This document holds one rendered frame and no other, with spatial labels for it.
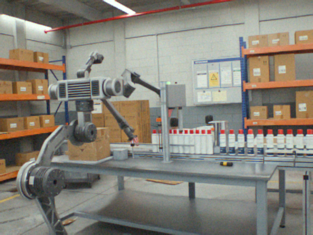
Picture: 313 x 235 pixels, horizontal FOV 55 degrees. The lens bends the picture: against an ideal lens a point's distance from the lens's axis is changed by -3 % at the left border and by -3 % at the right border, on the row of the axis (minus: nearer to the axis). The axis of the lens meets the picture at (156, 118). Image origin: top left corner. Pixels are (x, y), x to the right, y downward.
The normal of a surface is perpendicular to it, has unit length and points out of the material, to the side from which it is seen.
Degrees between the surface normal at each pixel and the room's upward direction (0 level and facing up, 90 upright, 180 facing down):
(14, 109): 90
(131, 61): 90
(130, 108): 91
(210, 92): 90
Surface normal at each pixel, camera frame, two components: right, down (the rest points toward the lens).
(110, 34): -0.38, 0.07
